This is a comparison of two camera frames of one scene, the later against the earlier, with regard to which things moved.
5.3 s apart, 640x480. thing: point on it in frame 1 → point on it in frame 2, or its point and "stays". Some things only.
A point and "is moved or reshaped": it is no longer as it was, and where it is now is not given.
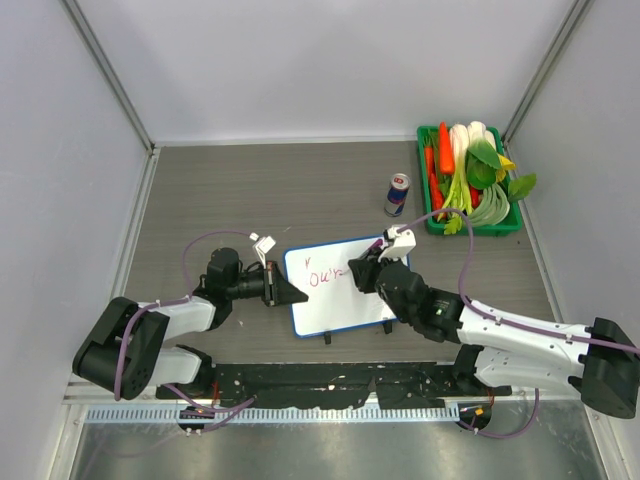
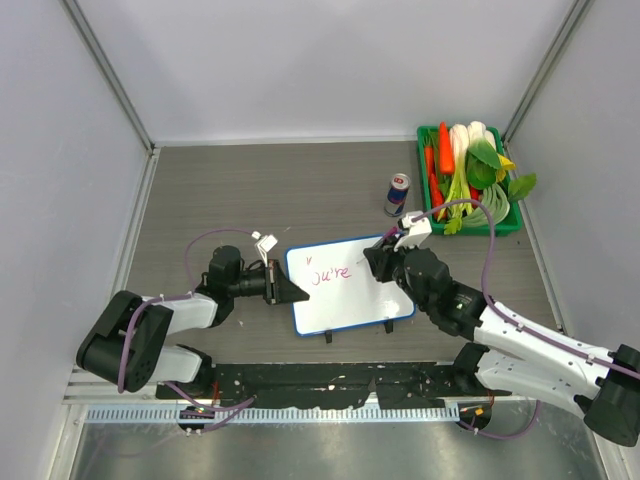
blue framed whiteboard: [335, 300] stays
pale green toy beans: [493, 208] stays
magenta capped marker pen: [377, 244] is moved or reshaped
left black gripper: [277, 290] stays
